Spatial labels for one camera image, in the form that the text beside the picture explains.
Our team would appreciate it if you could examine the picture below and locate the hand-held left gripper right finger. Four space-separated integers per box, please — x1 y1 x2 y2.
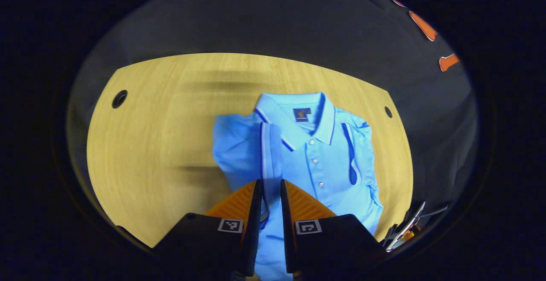
280 179 383 281

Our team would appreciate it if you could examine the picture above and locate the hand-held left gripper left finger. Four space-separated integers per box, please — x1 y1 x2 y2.
151 179 264 281

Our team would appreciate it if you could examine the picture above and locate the light blue polo T-shirt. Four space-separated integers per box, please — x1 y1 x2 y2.
212 92 385 281

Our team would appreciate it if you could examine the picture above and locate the black backdrop cloth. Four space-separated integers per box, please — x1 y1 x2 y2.
65 0 479 254

